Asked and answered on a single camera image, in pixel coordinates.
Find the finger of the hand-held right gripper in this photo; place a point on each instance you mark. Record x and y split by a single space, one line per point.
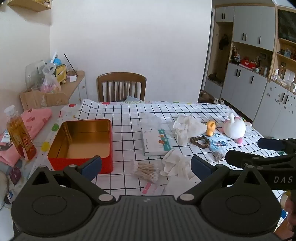
270 144
240 158

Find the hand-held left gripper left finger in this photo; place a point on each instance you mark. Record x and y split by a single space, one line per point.
92 167

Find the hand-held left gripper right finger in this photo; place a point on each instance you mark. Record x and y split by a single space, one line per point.
200 167

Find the small white tissue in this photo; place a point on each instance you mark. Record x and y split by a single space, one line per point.
175 163

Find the red tin box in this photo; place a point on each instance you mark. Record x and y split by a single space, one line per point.
81 143

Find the pink and white paper card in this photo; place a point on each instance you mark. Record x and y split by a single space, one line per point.
151 188

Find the pack of cotton swabs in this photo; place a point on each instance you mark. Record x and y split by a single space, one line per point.
145 171

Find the person's right hand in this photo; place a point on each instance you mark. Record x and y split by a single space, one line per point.
291 213

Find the blue and white packet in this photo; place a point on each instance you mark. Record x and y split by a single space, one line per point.
217 142

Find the white plush toy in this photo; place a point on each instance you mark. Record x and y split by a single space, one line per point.
234 127

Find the yellow duck toy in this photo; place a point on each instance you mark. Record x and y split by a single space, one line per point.
211 128

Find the large crumpled white tissue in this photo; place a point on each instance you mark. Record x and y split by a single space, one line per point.
188 127

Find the white illustrated book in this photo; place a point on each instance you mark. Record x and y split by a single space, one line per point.
155 141

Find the black checked white tablecloth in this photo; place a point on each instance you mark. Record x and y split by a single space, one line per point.
129 115

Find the clear plastic wrapper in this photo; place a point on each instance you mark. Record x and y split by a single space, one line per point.
150 120

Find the pink patterned cloth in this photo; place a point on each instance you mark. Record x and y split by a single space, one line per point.
34 120

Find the amber liquid plastic bottle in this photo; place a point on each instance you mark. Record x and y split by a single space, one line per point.
19 136

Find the light blue cloth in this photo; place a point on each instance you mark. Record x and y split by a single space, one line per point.
133 99

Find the light wooden side cabinet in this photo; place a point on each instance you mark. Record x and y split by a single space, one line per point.
69 90

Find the brown wooden chair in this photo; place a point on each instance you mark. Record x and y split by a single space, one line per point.
121 85

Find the small white box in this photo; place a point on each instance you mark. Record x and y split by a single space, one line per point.
73 78

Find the plastic bag of colourful items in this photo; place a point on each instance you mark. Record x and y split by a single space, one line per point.
50 83

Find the yellow tissue box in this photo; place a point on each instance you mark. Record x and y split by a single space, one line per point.
60 74

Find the thin black stick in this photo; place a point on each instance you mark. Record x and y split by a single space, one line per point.
70 63

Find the small blue globe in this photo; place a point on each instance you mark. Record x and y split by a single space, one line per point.
56 61

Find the dark hanging bag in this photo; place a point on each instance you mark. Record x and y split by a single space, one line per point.
223 41

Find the grey and wood wall cabinet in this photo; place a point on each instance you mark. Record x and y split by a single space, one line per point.
252 76

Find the wooden wall shelf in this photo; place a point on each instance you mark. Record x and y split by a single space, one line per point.
30 5

